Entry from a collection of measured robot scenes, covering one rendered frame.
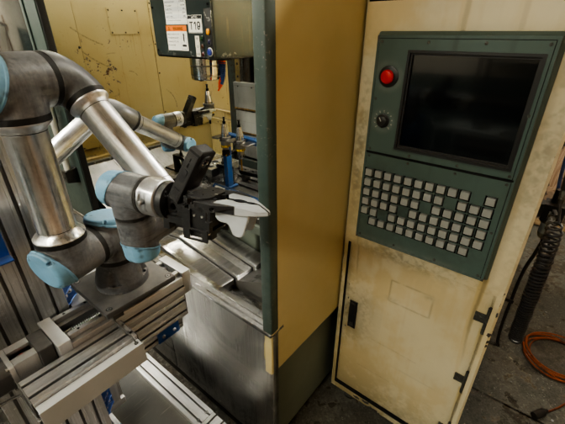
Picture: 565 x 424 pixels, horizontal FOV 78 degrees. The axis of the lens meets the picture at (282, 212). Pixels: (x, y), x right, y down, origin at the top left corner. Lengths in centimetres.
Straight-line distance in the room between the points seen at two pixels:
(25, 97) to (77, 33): 200
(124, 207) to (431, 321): 115
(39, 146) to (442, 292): 126
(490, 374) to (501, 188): 153
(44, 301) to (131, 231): 57
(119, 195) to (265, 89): 40
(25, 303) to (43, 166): 48
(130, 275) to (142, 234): 38
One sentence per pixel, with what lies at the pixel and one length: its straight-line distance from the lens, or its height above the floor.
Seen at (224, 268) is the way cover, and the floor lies 71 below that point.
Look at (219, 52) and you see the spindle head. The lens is 172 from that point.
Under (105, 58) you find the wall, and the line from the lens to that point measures 292.
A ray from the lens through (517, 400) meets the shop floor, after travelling 242.
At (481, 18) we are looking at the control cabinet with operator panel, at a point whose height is 175.
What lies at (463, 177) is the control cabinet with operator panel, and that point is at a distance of 114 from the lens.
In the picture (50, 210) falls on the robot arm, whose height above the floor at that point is 136.
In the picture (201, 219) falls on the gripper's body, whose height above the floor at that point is 143.
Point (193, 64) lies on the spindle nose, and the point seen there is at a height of 157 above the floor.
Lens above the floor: 172
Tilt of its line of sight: 27 degrees down
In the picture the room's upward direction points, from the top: straight up
